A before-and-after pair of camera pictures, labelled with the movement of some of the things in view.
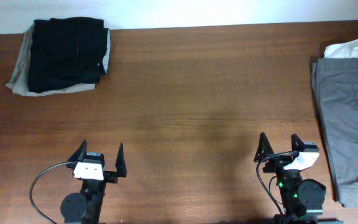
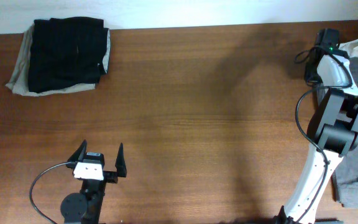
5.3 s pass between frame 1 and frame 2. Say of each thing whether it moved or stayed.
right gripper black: moved
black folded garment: stayed
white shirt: stayed
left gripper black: stayed
